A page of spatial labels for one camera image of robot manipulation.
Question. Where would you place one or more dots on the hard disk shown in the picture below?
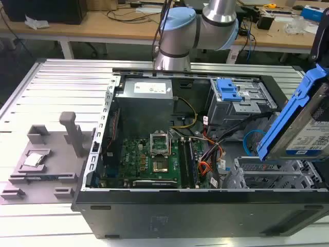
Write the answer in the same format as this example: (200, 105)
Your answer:
(300, 128)

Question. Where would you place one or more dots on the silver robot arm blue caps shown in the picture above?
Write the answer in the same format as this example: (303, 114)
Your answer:
(180, 33)

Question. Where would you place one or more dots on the metal disk bay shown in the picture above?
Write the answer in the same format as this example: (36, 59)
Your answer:
(272, 175)

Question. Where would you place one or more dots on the black RAM slot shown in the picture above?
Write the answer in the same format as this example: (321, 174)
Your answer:
(193, 162)
(183, 162)

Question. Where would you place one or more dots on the black expansion slot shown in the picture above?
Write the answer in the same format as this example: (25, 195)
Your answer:
(154, 183)

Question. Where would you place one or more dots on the blue cardboard box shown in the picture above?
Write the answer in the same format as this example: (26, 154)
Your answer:
(312, 11)

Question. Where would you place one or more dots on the clear plastic packaging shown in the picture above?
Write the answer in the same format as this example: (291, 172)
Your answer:
(295, 25)

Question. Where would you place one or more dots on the wooden desk with clutter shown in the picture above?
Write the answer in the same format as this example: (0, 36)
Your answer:
(280, 38)

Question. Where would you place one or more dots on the small black cube device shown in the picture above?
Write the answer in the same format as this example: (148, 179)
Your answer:
(265, 21)

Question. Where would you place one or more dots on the metal drive cage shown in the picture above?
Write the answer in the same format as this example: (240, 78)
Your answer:
(246, 105)

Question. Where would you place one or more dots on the blue plastic drive latch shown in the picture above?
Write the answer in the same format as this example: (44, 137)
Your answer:
(227, 90)

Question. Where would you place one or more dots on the grey power supply unit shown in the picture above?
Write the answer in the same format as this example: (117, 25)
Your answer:
(144, 99)

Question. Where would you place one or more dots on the CPU socket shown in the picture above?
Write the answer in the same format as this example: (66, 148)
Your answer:
(159, 166)

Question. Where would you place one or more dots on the green motherboard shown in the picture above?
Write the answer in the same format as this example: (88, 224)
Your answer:
(133, 159)

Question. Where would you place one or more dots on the black open PC case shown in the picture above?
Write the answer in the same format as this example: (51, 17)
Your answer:
(180, 213)

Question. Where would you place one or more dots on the wooden desk white legs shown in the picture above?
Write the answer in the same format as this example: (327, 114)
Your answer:
(90, 28)

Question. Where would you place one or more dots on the black box on desk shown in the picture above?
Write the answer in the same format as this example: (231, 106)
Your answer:
(43, 10)

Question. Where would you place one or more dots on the grey parts rack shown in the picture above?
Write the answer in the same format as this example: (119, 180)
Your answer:
(59, 169)

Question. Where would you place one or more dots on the silver CPU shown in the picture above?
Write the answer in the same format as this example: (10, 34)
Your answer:
(34, 159)

